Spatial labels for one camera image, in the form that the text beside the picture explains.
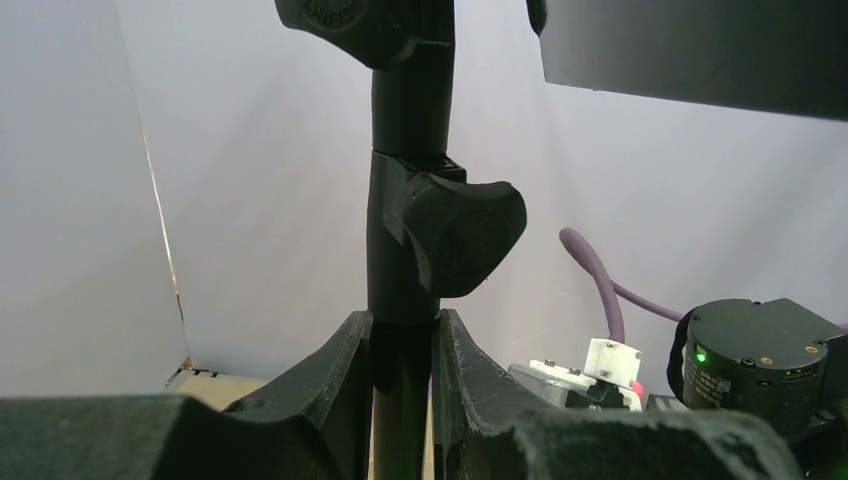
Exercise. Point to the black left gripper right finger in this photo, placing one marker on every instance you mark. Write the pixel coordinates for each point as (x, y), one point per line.
(488, 426)

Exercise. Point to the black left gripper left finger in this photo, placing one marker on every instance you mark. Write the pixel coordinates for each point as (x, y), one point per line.
(311, 422)

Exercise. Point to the black music stand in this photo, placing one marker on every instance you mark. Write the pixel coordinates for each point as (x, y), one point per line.
(433, 235)

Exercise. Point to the pink round object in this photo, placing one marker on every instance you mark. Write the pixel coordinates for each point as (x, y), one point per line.
(638, 389)

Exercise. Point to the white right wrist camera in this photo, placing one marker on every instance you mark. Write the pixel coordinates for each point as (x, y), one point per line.
(602, 383)

